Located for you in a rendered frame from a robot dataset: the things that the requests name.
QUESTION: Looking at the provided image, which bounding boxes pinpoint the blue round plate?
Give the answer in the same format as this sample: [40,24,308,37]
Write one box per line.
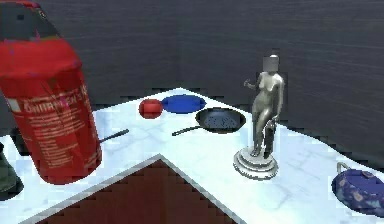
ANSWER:
[161,94,207,115]

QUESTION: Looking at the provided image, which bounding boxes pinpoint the black frying pan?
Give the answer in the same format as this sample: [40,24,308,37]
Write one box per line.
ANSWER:
[171,107,247,137]

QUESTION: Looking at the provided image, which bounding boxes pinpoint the red round apple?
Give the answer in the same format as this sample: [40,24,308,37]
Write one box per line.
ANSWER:
[138,98,164,120]

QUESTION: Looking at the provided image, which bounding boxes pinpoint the silver figure statue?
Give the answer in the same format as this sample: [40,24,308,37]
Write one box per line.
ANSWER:
[232,54,286,181]

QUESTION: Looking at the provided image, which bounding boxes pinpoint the red fire extinguisher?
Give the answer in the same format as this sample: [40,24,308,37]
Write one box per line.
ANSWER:
[0,0,103,186]

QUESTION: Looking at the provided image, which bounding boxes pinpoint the blue patterned pouch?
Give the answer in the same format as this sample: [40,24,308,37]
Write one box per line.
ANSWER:
[331,161,384,219]

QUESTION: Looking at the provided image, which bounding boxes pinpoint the dark green object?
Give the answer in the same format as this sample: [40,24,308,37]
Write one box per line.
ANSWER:
[0,142,25,202]

